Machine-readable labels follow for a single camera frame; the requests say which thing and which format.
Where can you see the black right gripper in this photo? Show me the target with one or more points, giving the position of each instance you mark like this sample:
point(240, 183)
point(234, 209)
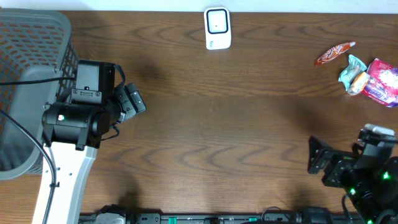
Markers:
point(341, 160)

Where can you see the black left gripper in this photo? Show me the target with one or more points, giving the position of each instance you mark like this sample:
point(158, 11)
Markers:
point(130, 101)

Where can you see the small orange box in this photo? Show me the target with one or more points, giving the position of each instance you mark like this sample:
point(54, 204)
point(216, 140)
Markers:
point(358, 84)

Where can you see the green white snack packet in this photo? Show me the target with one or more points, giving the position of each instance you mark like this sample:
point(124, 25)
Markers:
point(355, 67)

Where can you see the red purple snack pack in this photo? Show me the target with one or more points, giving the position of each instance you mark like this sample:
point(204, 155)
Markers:
point(382, 83)

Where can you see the orange brown snack bag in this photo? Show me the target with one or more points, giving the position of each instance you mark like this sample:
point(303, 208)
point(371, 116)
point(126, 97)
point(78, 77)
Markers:
point(333, 53)

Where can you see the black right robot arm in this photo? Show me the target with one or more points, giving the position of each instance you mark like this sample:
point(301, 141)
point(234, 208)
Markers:
point(368, 174)

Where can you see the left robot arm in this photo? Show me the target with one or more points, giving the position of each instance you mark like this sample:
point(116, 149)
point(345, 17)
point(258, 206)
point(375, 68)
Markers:
point(73, 132)

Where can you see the white barcode scanner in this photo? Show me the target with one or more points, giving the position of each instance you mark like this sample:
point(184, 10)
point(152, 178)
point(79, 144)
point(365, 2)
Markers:
point(217, 28)

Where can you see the grey plastic mesh basket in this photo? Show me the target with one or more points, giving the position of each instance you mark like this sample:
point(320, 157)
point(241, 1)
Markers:
point(38, 64)

